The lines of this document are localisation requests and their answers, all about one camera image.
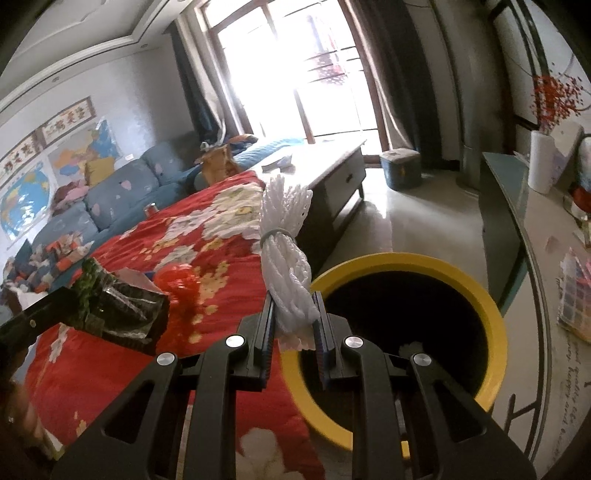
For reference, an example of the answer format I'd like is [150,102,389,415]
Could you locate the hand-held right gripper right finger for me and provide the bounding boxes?
[311,291,539,480]

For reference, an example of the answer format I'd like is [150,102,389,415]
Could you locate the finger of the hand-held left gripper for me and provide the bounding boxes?
[0,286,83,354]

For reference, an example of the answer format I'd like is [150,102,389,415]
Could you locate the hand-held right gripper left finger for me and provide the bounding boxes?
[51,292,278,480]

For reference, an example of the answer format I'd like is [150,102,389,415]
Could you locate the white foam net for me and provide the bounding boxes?
[259,175,321,354]

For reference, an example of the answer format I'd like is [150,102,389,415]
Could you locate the dark plastic wrapper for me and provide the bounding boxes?
[69,257,169,356]

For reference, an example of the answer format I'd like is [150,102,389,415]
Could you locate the black bin with yellow rim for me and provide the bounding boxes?
[279,253,509,460]

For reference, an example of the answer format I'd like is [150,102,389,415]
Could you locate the person's left hand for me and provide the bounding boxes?
[0,383,47,457]

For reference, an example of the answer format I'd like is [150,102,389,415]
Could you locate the patchwork cloth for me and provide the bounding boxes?
[2,231,93,292]

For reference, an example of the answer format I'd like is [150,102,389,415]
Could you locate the red floral blanket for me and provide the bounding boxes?
[21,170,326,480]

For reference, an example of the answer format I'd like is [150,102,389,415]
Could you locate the world map poster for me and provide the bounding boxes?
[0,168,58,241]

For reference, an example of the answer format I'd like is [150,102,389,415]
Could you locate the pile of clothes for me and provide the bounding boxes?
[53,181,90,210]

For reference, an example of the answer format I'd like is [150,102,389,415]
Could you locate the blue floral sofa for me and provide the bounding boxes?
[0,134,305,301]

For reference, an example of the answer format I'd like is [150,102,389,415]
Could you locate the yellow pillow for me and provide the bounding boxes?
[84,157,115,186]

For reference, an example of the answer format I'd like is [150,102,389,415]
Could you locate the framed calligraphy picture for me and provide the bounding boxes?
[39,96,95,139]
[0,131,40,178]

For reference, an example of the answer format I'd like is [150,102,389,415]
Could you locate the brown paper bag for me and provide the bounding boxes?
[196,144,241,188]

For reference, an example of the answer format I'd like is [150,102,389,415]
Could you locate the blue storage box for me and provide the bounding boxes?
[379,148,422,190]

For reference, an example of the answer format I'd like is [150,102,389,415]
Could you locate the country map poster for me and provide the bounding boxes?
[48,117,124,178]

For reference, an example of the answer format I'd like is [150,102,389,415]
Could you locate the grey television cabinet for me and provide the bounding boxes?
[478,150,591,467]

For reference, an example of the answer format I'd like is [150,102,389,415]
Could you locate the colourful checkered booklet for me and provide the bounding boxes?
[556,247,591,333]

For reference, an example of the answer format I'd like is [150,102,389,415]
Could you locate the dark curtain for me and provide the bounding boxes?
[355,0,439,162]
[168,9,232,148]

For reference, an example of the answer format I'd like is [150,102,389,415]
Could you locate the glass balcony door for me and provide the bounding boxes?
[185,0,384,148]

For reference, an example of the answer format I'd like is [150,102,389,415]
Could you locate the white vase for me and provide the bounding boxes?
[527,130,555,192]

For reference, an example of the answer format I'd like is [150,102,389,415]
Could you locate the hanging laundry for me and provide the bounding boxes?
[305,14,347,84]

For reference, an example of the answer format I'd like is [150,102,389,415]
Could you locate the grey standing air conditioner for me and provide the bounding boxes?
[450,0,509,190]

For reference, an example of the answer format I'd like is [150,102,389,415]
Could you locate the white carton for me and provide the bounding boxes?
[551,122,585,185]

